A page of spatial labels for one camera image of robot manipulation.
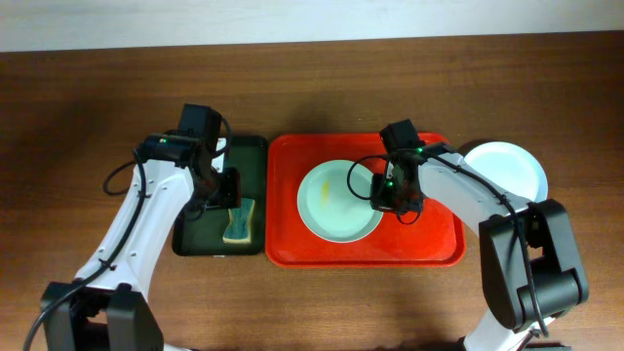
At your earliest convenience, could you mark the green yellow sponge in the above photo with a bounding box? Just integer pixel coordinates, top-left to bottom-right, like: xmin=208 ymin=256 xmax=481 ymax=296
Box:
xmin=222 ymin=198 xmax=255 ymax=245

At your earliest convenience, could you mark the mint green plate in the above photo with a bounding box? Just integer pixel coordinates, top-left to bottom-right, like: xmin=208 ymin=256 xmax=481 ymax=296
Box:
xmin=296 ymin=160 xmax=383 ymax=244

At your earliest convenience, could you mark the light blue plate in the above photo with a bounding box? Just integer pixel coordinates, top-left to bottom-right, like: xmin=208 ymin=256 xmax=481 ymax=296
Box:
xmin=464 ymin=141 xmax=549 ymax=202

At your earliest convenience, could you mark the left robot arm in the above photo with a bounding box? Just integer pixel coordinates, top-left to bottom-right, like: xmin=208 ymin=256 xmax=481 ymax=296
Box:
xmin=33 ymin=130 xmax=240 ymax=350

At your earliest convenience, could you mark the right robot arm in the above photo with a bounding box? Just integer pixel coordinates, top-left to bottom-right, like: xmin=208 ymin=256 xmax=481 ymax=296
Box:
xmin=371 ymin=141 xmax=589 ymax=350

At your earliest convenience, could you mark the red plastic tray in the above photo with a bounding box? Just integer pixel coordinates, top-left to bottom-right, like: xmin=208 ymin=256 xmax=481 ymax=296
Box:
xmin=265 ymin=133 xmax=465 ymax=268

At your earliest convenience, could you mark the dark green tray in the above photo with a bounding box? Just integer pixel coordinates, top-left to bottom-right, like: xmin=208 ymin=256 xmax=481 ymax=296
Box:
xmin=172 ymin=136 xmax=268 ymax=256

